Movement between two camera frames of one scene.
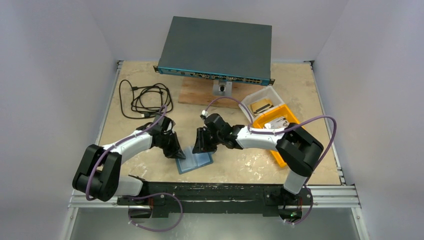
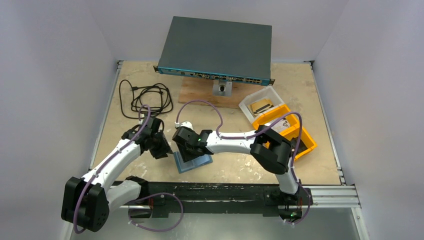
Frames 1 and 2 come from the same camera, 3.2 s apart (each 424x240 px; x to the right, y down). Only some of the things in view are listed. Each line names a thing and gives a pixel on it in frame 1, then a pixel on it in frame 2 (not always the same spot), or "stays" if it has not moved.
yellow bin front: (266, 116) -> (306, 137)
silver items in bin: (280, 122) stays
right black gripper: (204, 140) -> (191, 151)
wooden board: (200, 92) stays
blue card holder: (192, 161) stays
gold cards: (261, 105) stays
